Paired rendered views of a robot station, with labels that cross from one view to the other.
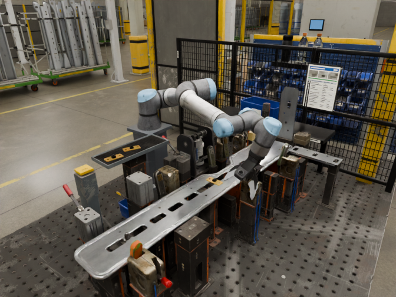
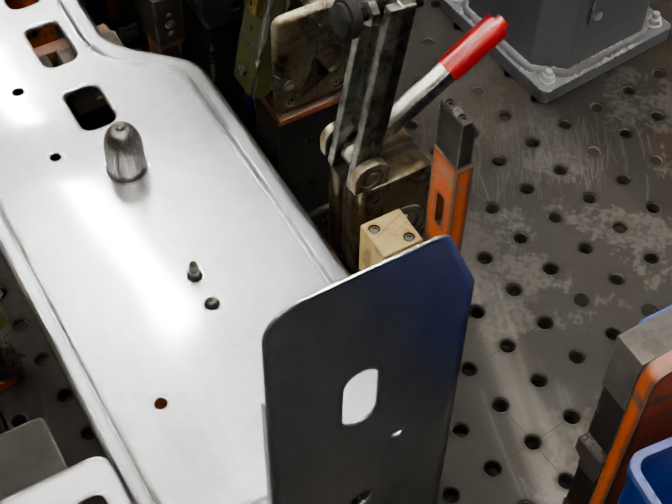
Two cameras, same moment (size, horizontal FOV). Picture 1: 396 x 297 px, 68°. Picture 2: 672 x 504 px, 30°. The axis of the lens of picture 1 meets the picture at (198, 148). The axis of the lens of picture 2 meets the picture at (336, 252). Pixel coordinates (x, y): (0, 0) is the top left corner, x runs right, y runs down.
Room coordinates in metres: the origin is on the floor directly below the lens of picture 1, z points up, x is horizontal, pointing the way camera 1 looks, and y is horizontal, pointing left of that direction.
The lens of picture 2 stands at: (1.89, -0.89, 1.78)
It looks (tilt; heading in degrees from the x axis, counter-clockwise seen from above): 53 degrees down; 108
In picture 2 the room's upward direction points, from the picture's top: 1 degrees clockwise
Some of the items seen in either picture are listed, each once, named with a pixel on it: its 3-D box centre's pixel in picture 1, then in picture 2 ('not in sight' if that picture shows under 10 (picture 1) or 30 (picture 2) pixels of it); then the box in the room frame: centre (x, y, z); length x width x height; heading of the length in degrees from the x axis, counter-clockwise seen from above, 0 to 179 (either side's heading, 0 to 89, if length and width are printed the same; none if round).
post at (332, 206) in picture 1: (330, 184); not in sight; (1.48, -0.78, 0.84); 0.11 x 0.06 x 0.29; 49
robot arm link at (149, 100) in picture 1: (148, 101); not in sight; (1.78, 0.31, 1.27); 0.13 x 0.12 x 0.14; 123
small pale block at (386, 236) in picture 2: (250, 157); (381, 364); (1.75, -0.35, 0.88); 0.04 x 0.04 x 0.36; 49
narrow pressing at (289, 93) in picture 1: (287, 114); (362, 445); (1.80, -0.57, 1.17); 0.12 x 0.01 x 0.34; 49
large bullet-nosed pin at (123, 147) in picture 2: not in sight; (124, 152); (1.52, -0.31, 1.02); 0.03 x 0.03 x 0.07
